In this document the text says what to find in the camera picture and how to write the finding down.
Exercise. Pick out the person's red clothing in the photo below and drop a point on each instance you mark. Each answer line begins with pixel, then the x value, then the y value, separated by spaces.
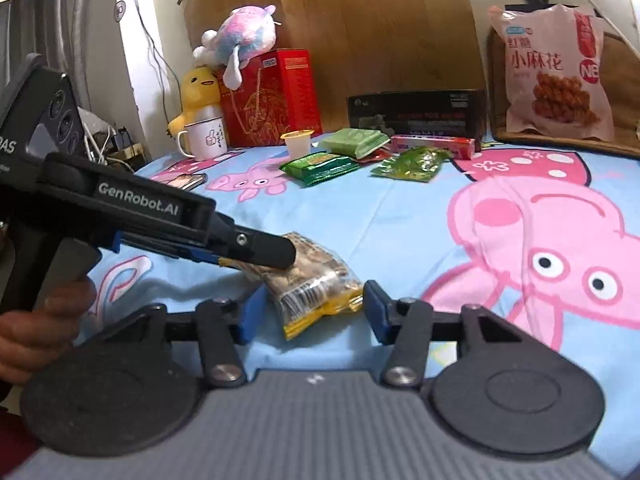
pixel 15 430

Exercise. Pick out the cartoon pig printed blanket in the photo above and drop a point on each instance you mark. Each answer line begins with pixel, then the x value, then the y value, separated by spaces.
pixel 390 230

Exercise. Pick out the black cardboard box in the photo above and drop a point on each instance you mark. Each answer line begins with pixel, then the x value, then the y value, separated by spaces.
pixel 415 110

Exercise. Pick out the long pink box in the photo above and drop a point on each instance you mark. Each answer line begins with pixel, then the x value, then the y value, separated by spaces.
pixel 432 145

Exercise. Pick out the dark green snack packet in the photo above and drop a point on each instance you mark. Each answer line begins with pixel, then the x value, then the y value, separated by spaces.
pixel 317 166

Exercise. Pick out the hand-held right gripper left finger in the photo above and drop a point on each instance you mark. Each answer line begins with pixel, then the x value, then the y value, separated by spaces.
pixel 251 317

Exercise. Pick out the light green snack packet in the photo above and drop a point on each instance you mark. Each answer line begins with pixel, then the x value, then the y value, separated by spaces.
pixel 356 142

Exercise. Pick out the person's left hand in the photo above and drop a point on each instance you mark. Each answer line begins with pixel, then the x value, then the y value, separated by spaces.
pixel 40 330

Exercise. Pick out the large pink snack bag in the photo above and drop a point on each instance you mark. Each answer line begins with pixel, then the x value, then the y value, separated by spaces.
pixel 552 72

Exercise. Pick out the yellow duck plush toy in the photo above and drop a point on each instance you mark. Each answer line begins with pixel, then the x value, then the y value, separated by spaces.
pixel 196 97

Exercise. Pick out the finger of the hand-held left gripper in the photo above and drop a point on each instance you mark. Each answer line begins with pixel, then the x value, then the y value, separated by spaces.
pixel 260 250

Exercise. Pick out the green clear candy packet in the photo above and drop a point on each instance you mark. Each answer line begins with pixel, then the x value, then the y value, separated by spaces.
pixel 410 164

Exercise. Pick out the white enamel mug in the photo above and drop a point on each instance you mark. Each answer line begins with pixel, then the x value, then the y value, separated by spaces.
pixel 204 137

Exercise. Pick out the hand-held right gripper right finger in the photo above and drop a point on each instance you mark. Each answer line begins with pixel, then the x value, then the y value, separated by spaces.
pixel 376 316

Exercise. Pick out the wooden headboard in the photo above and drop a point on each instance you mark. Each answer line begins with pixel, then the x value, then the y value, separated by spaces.
pixel 350 30

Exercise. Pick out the small jelly cup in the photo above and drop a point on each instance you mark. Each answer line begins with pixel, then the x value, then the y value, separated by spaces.
pixel 296 143

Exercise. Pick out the pastel unicorn plush toy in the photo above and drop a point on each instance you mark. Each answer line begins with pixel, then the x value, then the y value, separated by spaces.
pixel 240 40

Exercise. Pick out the red gift bag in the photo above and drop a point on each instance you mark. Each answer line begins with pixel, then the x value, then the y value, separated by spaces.
pixel 275 100

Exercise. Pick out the smartphone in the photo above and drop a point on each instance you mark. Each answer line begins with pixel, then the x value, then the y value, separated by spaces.
pixel 182 180

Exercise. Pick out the clear yellow peanut packet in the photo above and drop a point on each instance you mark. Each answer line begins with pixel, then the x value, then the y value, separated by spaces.
pixel 312 287

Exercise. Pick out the small red snack packet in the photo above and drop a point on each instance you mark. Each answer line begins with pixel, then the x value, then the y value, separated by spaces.
pixel 376 155

